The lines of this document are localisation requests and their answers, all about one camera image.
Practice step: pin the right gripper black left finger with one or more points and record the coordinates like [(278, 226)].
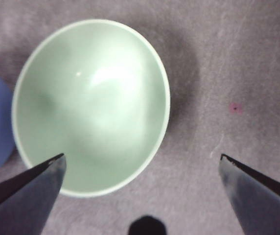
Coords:
[(25, 200)]

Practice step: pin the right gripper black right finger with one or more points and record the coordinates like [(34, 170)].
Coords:
[(260, 203)]

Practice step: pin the green ribbed bowl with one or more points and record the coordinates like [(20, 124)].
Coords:
[(93, 102)]

